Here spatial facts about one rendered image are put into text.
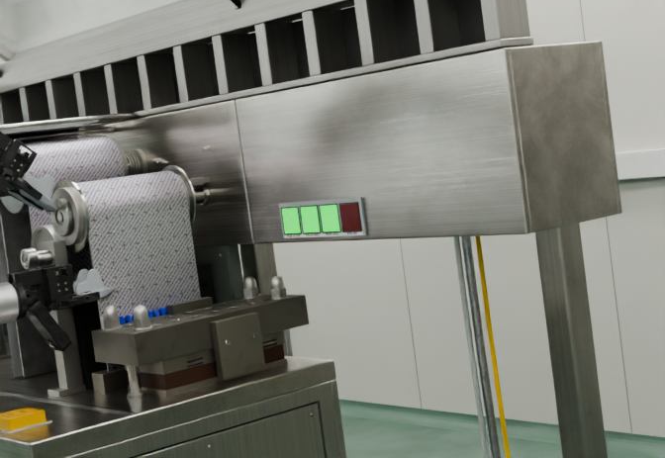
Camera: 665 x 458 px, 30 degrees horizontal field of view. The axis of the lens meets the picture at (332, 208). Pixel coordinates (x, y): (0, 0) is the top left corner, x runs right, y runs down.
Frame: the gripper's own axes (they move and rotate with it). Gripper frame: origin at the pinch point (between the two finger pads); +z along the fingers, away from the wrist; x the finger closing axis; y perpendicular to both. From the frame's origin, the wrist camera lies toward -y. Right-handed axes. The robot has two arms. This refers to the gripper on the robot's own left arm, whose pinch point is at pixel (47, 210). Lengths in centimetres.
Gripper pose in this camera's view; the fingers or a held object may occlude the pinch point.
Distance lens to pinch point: 249.8
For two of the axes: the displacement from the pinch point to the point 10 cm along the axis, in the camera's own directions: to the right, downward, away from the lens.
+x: -6.3, 0.5, 7.7
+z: 6.7, 5.3, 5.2
